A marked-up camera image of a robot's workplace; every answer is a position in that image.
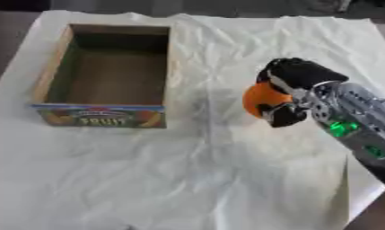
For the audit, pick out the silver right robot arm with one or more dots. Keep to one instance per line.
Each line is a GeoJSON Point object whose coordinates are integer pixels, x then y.
{"type": "Point", "coordinates": [357, 119]}

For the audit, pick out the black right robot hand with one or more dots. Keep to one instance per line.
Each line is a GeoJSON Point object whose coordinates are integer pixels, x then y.
{"type": "Point", "coordinates": [302, 73]}

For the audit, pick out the orange toy fruit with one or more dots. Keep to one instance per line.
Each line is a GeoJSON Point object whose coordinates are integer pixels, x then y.
{"type": "Point", "coordinates": [262, 98]}

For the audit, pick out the open cardboard box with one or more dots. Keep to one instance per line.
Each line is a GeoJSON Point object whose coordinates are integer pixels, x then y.
{"type": "Point", "coordinates": [109, 77]}

